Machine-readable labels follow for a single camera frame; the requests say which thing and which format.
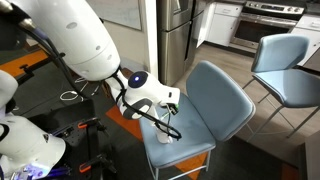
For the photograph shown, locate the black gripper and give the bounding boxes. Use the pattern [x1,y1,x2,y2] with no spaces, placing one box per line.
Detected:
[165,102,181,117]

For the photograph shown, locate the white ceramic mug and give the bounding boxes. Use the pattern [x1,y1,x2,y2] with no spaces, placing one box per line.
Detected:
[154,122,175,145]

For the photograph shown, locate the blue padded chair metal legs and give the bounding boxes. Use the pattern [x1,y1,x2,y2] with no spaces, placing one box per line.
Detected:
[138,60,257,180]

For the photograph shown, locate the blue bar chair dark shell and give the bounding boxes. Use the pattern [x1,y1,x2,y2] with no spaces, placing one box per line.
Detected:
[242,33,320,143]

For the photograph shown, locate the curved wooden stool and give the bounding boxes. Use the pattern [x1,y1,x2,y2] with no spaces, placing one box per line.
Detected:
[120,67,135,79]

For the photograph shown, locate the stainless steel refrigerator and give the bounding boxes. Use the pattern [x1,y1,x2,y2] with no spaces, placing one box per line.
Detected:
[156,0,208,92]

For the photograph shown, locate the black robot table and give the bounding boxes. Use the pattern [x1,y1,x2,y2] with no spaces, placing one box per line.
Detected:
[26,98,118,180]

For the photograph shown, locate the white cabinet beside refrigerator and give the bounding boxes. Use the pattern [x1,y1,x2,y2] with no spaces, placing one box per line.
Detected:
[196,1,244,48]

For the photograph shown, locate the stainless steel oven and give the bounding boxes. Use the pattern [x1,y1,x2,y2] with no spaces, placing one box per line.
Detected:
[229,0,306,51]

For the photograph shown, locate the grey counter island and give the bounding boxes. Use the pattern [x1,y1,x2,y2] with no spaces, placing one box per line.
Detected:
[297,129,320,180]

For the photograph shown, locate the white kitchen base cabinet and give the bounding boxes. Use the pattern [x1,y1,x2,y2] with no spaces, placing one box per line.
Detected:
[290,13,320,67]

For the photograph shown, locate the black clamp orange handle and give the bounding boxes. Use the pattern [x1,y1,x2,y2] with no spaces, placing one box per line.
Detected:
[77,116,110,137]
[78,152,118,175]

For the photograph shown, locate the white floor cable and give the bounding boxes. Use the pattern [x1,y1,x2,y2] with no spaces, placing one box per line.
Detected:
[59,77,101,103]

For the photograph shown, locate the white wall board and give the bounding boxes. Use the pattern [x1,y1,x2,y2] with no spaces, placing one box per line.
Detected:
[87,0,143,32]

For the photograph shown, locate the black camera mount rod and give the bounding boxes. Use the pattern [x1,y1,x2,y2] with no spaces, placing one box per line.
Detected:
[15,63,38,84]

